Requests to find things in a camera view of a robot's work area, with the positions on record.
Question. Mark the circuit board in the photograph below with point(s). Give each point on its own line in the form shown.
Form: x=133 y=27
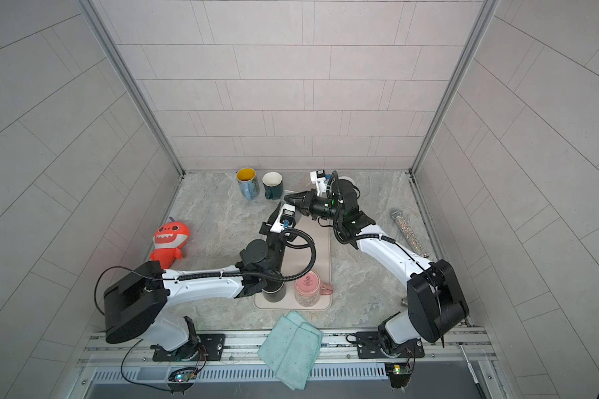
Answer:
x=180 y=380
x=399 y=374

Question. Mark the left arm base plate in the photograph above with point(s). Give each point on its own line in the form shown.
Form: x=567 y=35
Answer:
x=204 y=347

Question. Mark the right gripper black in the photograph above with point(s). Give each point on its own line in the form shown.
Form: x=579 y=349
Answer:
x=310 y=201

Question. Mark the light green mug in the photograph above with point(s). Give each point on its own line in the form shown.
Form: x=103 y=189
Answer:
x=347 y=178

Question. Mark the teal cloth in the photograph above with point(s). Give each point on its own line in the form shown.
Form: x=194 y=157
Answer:
x=291 y=350

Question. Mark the left circuit board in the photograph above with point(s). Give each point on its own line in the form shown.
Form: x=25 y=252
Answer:
x=180 y=380

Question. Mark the dark green mug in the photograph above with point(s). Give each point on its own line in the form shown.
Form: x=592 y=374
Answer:
x=273 y=185

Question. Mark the beige tray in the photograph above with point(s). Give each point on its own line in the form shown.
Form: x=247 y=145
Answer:
x=322 y=254

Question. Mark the black mug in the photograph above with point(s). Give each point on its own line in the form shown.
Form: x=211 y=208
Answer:
x=274 y=292

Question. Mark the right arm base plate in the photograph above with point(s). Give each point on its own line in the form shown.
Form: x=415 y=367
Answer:
x=373 y=345

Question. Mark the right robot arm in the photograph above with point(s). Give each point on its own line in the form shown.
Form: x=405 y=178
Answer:
x=435 y=299

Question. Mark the clear tube with grains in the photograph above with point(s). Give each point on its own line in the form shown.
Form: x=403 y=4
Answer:
x=411 y=238

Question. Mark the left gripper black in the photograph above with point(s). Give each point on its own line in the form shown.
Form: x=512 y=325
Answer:
x=263 y=229

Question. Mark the right circuit board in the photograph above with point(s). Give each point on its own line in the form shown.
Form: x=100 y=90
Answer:
x=399 y=374

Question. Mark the red monster plush toy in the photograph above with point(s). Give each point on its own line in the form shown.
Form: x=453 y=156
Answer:
x=168 y=240

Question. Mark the light blue butterfly mug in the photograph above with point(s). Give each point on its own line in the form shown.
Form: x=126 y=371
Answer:
x=248 y=183

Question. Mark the pink glass mug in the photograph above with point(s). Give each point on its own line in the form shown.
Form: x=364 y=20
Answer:
x=309 y=289

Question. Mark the aluminium mounting rail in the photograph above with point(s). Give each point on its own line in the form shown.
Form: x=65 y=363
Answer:
x=241 y=348

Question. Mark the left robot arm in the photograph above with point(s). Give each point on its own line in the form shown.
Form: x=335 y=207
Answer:
x=137 y=305

